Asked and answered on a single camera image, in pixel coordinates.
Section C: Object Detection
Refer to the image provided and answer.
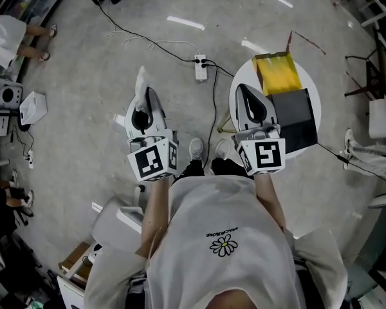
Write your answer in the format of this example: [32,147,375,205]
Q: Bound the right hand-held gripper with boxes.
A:
[231,84,287,176]

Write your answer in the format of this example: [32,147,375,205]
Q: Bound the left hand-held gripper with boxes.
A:
[124,87,179,183]

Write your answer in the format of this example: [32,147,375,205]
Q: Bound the black box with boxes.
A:
[252,51,319,149]

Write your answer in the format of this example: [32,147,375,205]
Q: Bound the person's left forearm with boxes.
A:
[135,176,173,259]

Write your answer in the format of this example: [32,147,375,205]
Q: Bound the person's right forearm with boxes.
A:
[253,172,286,232]

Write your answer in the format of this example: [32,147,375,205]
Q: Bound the round white side table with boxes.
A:
[217,57,323,161]

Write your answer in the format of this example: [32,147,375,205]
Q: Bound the person's right white shoe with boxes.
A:
[214,139,232,161]

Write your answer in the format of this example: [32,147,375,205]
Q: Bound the person's white shoe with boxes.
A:
[188,137,205,162]
[214,139,232,161]

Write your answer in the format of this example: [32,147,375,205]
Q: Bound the person's left white shoe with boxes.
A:
[188,137,205,162]

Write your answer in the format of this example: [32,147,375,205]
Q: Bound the person's black trousers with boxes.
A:
[176,158,246,182]

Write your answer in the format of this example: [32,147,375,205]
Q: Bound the white plastic bin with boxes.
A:
[19,91,48,126]

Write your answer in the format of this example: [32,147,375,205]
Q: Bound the white and grey office chair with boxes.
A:
[91,185,147,254]

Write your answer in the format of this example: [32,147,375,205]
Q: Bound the black metal lattice table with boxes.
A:
[344,27,386,101]

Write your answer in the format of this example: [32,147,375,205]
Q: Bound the white round-window appliance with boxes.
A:
[0,83,24,108]

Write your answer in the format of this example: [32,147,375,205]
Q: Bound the person's white flower-print shirt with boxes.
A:
[83,174,349,309]

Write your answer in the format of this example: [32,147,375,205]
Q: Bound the black power cable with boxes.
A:
[202,59,236,174]

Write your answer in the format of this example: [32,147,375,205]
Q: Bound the white coiled cable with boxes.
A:
[106,20,201,57]

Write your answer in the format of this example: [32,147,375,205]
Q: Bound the black cable with adapter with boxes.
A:
[317,142,386,188]

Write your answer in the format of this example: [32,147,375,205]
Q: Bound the long black floor cable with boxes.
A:
[78,0,198,64]

